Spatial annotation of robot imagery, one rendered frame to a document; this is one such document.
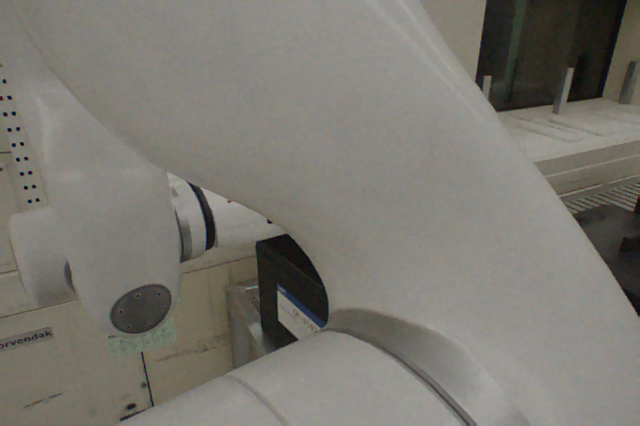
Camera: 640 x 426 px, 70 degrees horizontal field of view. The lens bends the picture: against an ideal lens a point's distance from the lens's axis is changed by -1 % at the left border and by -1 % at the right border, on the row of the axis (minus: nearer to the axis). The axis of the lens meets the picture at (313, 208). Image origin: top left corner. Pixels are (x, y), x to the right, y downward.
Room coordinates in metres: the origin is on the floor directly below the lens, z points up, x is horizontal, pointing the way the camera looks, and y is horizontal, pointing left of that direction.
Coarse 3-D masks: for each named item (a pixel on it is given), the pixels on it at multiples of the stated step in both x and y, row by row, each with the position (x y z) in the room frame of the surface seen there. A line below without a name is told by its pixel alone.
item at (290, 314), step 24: (264, 240) 0.63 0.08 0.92; (264, 264) 0.60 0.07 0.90; (288, 264) 0.54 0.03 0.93; (264, 288) 0.60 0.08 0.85; (288, 288) 0.54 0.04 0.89; (312, 288) 0.50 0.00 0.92; (264, 312) 0.60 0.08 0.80; (288, 312) 0.54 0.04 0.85; (312, 312) 0.50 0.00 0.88; (288, 336) 0.55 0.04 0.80
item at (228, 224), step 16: (208, 192) 0.43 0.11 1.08; (208, 208) 0.41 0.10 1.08; (224, 208) 0.41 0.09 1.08; (240, 208) 0.41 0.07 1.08; (208, 224) 0.40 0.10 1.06; (224, 224) 0.40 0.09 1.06; (240, 224) 0.41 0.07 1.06; (256, 224) 0.42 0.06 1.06; (272, 224) 0.43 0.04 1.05; (208, 240) 0.41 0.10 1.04; (224, 240) 0.40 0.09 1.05; (240, 240) 0.41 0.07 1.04; (256, 240) 0.42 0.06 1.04
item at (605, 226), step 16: (592, 208) 0.87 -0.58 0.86; (608, 208) 0.87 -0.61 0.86; (592, 224) 0.79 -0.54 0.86; (608, 224) 0.79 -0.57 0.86; (624, 224) 0.79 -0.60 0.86; (592, 240) 0.73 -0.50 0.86; (608, 240) 0.73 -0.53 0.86; (624, 240) 0.69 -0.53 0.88; (608, 256) 0.67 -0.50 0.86; (624, 256) 0.67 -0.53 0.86; (624, 272) 0.63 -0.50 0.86; (624, 288) 0.58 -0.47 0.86
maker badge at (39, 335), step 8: (48, 328) 0.62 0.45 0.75; (8, 336) 0.59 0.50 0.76; (16, 336) 0.60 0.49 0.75; (24, 336) 0.60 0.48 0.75; (32, 336) 0.61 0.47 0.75; (40, 336) 0.61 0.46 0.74; (48, 336) 0.62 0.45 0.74; (0, 344) 0.59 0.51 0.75; (8, 344) 0.59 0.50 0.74; (16, 344) 0.60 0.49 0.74; (24, 344) 0.60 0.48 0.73
